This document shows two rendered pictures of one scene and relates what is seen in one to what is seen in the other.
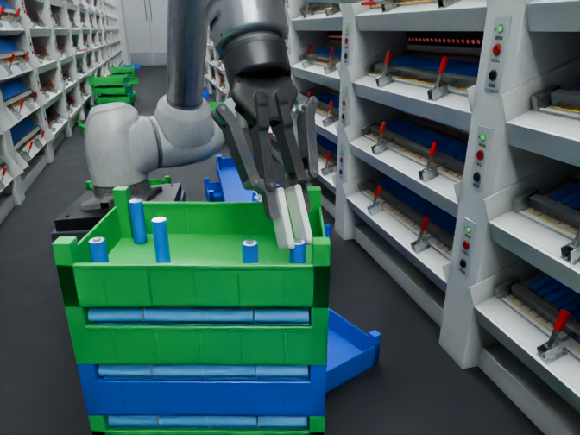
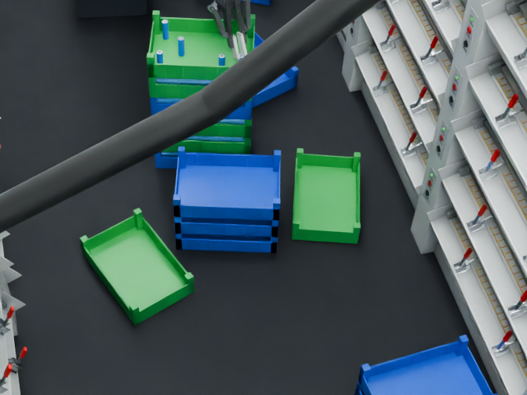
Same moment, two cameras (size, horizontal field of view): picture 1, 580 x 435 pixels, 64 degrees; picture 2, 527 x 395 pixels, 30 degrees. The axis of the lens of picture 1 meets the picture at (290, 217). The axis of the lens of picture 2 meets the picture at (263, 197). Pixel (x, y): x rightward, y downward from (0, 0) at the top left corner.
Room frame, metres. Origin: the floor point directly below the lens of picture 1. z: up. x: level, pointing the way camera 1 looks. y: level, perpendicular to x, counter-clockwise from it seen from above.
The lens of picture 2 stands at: (-1.57, -0.04, 2.40)
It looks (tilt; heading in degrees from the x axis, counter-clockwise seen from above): 51 degrees down; 359
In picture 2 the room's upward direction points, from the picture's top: 3 degrees clockwise
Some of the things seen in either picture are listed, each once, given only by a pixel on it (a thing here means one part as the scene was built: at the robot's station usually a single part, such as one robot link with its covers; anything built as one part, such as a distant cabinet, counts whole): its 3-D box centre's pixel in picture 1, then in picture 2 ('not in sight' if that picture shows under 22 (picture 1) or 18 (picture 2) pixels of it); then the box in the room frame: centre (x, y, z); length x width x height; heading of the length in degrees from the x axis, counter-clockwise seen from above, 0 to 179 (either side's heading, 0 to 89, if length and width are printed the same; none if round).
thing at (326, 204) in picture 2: not in sight; (326, 194); (0.33, -0.28, 0.04); 0.30 x 0.20 x 0.08; 177
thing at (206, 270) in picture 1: (209, 238); (201, 45); (0.55, 0.11, 0.44); 0.30 x 0.20 x 0.08; 90
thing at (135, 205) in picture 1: (138, 222); (165, 30); (0.61, 0.22, 0.44); 0.02 x 0.02 x 0.06
